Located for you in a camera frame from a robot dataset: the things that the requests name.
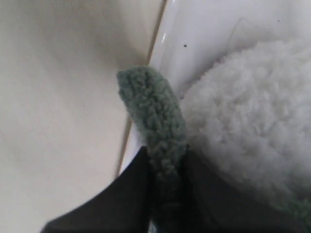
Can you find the white plastic tray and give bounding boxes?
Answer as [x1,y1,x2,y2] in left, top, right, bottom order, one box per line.
[116,0,311,180]

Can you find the green fuzzy scarf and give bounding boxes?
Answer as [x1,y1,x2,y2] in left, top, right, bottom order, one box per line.
[117,66,311,233]

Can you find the white plush snowman toy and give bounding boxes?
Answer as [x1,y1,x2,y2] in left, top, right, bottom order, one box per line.
[180,39,311,199]

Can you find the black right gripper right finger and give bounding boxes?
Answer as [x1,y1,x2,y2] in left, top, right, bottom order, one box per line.
[181,147,305,233]

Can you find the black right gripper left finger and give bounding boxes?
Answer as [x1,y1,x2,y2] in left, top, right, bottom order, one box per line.
[42,147,152,233]

